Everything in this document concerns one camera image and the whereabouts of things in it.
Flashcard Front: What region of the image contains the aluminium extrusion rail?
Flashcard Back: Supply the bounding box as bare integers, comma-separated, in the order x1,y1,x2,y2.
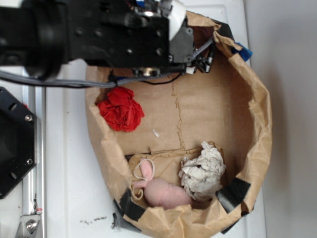
15,86,47,238

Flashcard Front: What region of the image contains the small white paper scrap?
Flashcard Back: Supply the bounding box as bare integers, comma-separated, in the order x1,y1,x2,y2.
152,129,159,137

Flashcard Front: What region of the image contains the pink plush toy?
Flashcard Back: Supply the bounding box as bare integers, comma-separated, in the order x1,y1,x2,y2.
132,158,193,210

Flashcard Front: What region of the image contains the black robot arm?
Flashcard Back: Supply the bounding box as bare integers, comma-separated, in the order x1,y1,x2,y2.
0,0,194,80

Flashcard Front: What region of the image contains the brown paper bag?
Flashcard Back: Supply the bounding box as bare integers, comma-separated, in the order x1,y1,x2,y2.
85,12,272,238

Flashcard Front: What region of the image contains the crumpled white paper ball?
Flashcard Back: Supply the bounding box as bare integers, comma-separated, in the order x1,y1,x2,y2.
178,142,226,202

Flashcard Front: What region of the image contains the blue tape strip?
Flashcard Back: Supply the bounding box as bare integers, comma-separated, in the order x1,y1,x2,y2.
231,42,253,61

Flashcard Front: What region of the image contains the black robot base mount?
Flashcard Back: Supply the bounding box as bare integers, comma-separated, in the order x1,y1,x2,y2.
0,87,36,199

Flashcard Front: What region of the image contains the crumpled red paper ball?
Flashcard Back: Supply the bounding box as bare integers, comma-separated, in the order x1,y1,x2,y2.
98,87,145,132

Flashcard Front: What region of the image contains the grey braided cable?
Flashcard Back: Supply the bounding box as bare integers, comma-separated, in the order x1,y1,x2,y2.
0,37,215,89

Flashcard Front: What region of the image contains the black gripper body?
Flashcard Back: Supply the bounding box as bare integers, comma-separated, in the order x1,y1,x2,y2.
66,0,194,75

